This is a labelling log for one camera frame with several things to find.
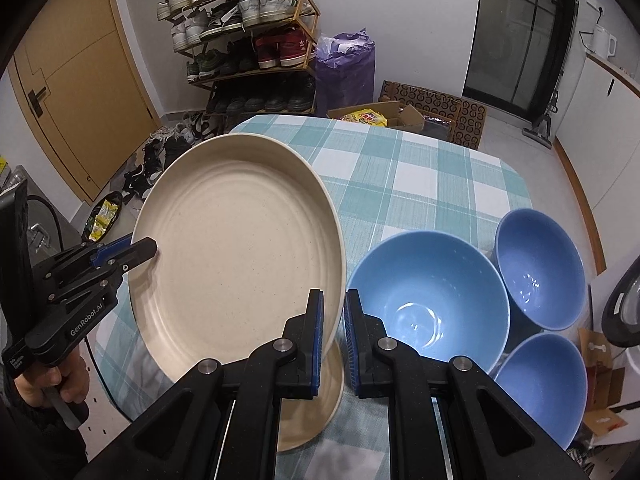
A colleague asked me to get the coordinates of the red and brown cardboard box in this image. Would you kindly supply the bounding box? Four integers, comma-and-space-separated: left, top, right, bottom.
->
577, 327, 631, 441

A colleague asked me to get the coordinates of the pile of dark sneakers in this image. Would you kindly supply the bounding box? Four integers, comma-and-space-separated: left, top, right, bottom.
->
122, 110, 231, 201

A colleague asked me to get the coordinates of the open cardboard box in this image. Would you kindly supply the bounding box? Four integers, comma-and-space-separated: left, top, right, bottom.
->
327, 100, 426, 136

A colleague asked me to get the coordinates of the black framed glass door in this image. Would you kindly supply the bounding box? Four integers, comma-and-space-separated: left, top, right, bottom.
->
462, 0, 578, 116

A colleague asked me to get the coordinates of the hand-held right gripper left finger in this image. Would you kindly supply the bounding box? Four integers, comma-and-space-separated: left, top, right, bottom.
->
75, 289, 326, 480

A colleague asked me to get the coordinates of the yellow snack packet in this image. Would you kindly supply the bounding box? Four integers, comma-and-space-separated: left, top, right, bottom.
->
340, 108, 388, 128

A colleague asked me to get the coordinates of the black cable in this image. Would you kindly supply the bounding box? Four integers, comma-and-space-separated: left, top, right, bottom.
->
26, 194, 68, 253

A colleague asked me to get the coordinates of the white base cabinet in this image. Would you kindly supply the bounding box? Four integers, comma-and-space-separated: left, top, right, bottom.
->
552, 50, 640, 241

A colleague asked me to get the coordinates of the blue ceramic bowl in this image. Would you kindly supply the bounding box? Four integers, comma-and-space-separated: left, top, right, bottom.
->
492, 208, 587, 333
492, 332, 588, 451
346, 230, 511, 376

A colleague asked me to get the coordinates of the beige speckled plate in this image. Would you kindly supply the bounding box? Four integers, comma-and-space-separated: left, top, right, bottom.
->
274, 345, 347, 453
128, 133, 347, 383

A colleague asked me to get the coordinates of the black tray of snack packets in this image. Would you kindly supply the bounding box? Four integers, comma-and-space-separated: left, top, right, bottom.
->
82, 191, 124, 243

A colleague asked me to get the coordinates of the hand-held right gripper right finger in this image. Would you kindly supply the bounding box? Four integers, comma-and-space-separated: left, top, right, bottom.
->
344, 289, 596, 480

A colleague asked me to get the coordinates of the brown ring-patterned mat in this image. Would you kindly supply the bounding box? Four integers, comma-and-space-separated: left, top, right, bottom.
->
377, 80, 488, 151

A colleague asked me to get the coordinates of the white electric kettle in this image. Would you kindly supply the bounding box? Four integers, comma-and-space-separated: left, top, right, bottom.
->
589, 24, 619, 59

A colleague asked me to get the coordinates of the wooden shoe rack with shoes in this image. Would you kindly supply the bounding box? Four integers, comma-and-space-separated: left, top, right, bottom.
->
156, 0, 318, 113

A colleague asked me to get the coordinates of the teal checked tablecloth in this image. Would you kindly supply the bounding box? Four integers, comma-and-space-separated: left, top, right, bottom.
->
92, 114, 533, 480

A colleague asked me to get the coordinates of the purple plastic bag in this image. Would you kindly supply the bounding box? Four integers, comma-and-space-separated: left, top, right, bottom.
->
315, 30, 377, 117

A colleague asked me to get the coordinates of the person's left forearm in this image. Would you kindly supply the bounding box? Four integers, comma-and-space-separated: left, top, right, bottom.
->
0, 380, 88, 480

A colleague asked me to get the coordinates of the black door handle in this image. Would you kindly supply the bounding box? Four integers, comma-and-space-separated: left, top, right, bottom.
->
27, 87, 48, 118

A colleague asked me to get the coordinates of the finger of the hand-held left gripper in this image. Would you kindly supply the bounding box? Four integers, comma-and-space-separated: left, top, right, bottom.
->
42, 238, 158, 307
50, 234, 133, 267

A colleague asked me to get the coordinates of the white washing machine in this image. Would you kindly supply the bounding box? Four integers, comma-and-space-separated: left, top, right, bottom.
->
587, 255, 640, 361

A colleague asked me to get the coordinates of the person's left hand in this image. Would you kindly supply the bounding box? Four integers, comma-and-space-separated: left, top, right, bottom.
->
14, 354, 91, 420

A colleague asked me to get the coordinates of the grey upright vacuum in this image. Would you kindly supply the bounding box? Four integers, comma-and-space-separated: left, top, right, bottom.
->
522, 90, 561, 150

